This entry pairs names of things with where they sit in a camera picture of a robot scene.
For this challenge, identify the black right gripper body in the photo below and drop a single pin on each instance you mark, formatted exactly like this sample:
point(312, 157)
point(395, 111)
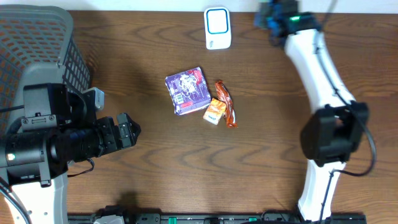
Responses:
point(267, 15)

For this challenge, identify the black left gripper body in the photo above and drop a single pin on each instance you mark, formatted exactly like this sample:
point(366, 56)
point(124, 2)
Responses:
point(109, 135)

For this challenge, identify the red purple snack bag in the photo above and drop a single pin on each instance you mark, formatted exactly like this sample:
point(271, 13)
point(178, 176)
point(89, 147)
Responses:
point(188, 90)

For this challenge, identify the orange white snack packet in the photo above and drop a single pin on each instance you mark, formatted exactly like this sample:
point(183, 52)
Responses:
point(214, 111)

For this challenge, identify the brown orange snack packet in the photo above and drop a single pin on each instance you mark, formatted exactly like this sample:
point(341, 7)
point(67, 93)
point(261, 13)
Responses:
point(224, 96)

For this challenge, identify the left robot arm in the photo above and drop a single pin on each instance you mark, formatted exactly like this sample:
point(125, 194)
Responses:
point(57, 127)

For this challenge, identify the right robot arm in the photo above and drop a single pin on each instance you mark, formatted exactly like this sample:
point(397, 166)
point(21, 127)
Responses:
point(337, 122)

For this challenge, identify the grey plastic mesh basket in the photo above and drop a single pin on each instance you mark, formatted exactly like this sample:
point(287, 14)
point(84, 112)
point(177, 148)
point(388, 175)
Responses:
point(37, 46)

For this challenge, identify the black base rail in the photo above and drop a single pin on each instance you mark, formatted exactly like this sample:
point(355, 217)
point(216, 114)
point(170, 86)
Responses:
point(116, 214)

